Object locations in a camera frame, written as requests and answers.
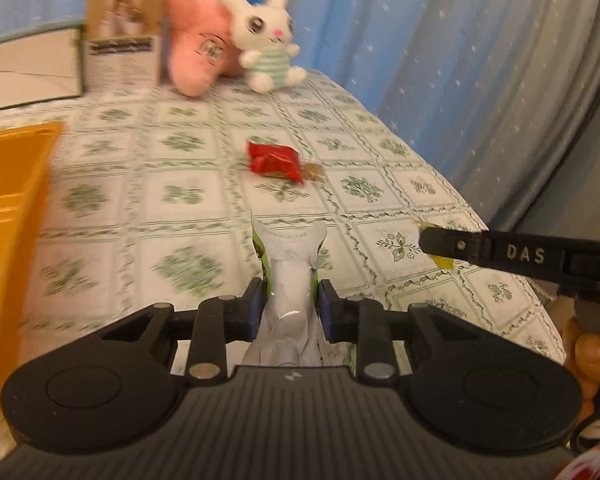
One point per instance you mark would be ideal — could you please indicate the small clear wrapped candy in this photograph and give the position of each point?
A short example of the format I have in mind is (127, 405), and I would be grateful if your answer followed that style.
(312, 171)

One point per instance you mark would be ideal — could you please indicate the yellow candy packet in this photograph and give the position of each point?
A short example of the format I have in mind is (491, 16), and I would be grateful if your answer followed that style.
(441, 262)

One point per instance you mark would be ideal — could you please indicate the person right hand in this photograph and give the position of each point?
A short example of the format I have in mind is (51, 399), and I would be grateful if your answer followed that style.
(583, 361)

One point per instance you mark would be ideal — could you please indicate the white bunny plush toy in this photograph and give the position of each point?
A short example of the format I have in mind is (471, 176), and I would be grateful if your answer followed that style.
(264, 36)

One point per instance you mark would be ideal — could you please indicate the brown product cardboard box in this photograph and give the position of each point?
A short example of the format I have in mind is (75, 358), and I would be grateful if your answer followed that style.
(122, 44)

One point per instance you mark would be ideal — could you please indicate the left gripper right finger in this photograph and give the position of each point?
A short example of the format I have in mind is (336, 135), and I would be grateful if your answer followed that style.
(326, 299)

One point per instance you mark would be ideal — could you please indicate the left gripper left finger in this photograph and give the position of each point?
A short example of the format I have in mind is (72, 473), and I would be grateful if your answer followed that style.
(255, 298)

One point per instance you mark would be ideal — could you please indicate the red snack packet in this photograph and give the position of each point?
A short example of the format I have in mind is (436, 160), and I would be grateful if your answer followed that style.
(272, 160)

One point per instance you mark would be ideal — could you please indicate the white flat box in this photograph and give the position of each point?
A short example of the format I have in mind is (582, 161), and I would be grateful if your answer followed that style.
(41, 64)

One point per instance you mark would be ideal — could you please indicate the pink star plush toy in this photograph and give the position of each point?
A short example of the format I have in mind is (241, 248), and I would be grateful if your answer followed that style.
(201, 49)

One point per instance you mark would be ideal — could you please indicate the green patterned tablecloth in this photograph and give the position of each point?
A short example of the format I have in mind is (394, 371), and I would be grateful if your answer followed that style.
(151, 199)

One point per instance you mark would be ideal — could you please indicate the orange plastic bin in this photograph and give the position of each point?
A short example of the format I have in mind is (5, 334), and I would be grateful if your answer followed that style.
(24, 182)

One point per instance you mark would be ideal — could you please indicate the white green snack pouch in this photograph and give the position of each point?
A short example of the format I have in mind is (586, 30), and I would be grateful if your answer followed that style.
(290, 332)

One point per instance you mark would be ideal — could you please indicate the blue star curtain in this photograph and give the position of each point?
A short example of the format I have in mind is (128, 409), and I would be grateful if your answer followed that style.
(490, 92)

